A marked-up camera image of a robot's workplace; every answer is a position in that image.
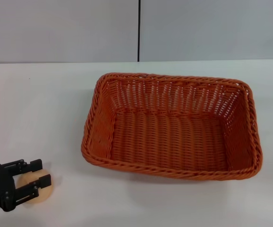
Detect orange woven plastic basket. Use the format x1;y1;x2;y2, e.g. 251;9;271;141
80;72;263;182

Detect black vertical wall strip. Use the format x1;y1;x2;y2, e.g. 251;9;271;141
137;0;142;62

